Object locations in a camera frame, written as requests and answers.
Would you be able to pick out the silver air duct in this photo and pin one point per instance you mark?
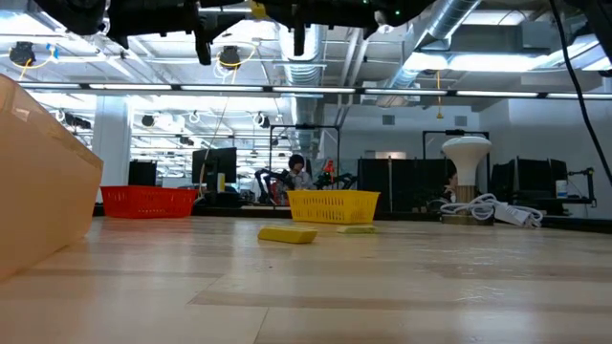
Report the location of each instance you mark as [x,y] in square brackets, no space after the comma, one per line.
[444,24]
[313,71]

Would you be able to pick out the black metal frame stand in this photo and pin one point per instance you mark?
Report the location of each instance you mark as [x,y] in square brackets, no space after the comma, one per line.
[270,143]

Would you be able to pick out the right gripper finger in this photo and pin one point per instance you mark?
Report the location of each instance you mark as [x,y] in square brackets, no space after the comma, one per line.
[299,38]

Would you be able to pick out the orange translucent plastic bin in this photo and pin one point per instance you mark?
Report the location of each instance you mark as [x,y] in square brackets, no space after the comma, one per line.
[43,191]

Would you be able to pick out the person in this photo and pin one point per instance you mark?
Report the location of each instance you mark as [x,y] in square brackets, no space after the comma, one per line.
[297,174]
[452,186]

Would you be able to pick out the black partition panel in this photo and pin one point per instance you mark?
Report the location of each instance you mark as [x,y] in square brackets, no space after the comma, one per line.
[401,184]
[526,181]

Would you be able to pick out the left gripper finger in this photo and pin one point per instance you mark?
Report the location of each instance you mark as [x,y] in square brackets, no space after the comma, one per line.
[203,43]

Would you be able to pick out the red plastic basket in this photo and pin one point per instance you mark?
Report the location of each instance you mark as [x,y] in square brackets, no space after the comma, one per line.
[148,203]

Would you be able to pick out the black ceiling camera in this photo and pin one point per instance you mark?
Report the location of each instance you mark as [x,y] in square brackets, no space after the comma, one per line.
[230,57]
[22,52]

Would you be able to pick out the yellow plastic basket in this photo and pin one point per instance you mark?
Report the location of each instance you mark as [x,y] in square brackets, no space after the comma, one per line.
[333,206]

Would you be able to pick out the black computer monitor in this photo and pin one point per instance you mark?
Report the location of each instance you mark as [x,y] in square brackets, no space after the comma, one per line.
[215,165]

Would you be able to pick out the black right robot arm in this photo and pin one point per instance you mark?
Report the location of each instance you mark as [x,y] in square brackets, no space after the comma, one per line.
[406,9]

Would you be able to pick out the white bottle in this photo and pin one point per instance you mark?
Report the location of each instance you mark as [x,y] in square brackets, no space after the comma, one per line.
[561,189]

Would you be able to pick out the white mushroom table lamp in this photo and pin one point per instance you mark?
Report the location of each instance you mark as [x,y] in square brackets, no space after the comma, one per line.
[466,157]

